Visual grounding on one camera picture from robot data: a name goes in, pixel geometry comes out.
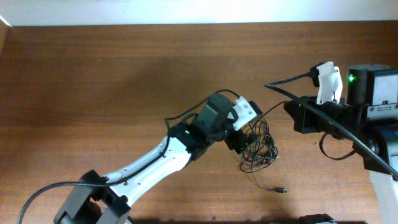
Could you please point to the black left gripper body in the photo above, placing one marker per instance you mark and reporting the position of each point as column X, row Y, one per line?
column 231, row 138

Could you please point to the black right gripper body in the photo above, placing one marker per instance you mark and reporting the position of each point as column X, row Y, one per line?
column 308, row 121

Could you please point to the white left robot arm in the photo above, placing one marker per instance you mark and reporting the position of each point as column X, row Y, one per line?
column 109, row 198

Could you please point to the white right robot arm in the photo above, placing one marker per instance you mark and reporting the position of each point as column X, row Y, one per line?
column 370, row 112

